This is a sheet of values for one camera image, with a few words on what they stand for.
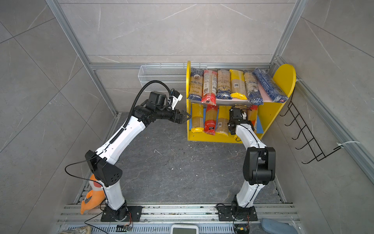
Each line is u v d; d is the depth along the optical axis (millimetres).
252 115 900
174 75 970
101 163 445
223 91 700
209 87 715
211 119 934
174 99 656
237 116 731
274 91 684
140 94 546
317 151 598
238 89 701
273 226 686
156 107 592
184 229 660
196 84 744
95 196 747
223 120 932
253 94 684
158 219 730
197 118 942
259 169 484
